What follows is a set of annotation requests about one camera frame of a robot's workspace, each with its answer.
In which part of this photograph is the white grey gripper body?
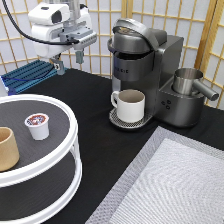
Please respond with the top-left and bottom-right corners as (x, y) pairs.
(28, 2), (97, 58)

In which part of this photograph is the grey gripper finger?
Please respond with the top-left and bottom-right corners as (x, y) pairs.
(51, 58), (65, 75)
(75, 49), (84, 64)

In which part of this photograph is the white coffee pod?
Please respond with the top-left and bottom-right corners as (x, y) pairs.
(24, 113), (49, 140)

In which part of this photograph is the grey pod coffee machine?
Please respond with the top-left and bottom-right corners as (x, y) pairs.
(107, 18), (204, 130)

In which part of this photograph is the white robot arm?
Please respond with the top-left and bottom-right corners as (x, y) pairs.
(28, 0), (97, 75)

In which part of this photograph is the blue ribbed metal block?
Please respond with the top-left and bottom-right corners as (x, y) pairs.
(2, 60), (57, 95)

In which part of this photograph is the white ceramic mug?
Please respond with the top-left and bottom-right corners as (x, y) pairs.
(111, 89), (145, 123)

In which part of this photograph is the black tablecloth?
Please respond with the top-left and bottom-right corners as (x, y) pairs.
(26, 69), (224, 224)

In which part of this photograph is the tan wooden cup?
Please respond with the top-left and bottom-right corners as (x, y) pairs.
(0, 127), (19, 172)

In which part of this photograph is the steel milk frother jug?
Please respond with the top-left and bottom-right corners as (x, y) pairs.
(173, 68), (219, 101)

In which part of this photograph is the white two-tier round shelf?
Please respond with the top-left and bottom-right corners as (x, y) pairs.
(0, 94), (82, 224)

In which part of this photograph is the wooden shoji screen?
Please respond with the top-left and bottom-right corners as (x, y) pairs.
(0, 0), (224, 110)

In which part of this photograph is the grey woven placemat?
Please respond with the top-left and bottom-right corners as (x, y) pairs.
(85, 127), (224, 224)

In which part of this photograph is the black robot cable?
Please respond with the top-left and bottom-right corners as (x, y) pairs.
(1, 0), (80, 46)

